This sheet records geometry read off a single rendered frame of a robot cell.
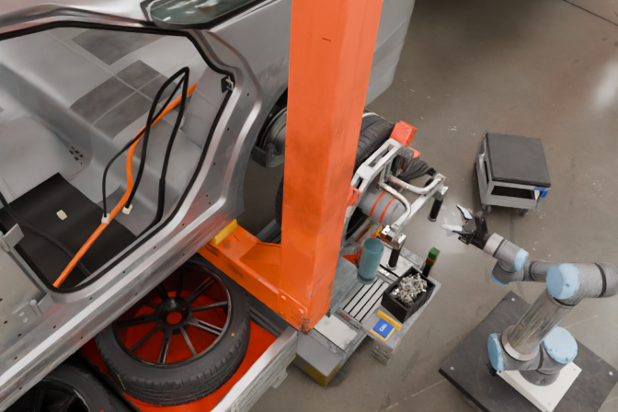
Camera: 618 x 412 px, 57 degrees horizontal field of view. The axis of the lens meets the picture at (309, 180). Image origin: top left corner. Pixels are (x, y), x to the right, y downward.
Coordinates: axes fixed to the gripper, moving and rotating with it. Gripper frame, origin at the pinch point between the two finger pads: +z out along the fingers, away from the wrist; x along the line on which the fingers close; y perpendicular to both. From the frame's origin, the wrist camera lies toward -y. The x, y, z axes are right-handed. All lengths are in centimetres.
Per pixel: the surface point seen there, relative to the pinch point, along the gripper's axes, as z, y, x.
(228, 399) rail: 30, 43, -109
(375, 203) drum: 24.8, -7.3, -21.9
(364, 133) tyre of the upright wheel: 39, -35, -16
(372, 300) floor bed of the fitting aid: 18, 77, -13
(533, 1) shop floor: 83, 86, 355
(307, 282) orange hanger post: 22, -9, -72
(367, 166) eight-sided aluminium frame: 30.0, -29.4, -25.6
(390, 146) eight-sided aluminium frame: 29.8, -28.3, -9.0
